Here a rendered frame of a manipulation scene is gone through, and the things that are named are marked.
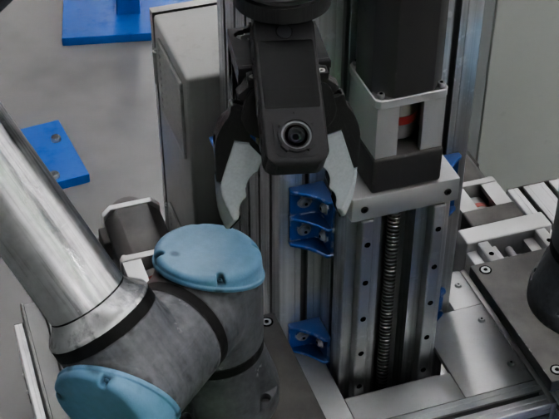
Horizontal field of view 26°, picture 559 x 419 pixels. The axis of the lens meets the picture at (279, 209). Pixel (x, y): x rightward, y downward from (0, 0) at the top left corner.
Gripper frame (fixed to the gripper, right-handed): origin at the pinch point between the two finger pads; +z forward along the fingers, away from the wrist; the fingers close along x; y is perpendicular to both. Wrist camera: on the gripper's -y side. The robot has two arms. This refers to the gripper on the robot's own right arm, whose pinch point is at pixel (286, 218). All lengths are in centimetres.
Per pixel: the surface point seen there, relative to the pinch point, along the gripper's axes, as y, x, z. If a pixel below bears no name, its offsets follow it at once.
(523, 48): 128, -72, 68
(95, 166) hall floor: 212, 18, 148
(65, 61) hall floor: 271, 25, 148
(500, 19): 128, -67, 61
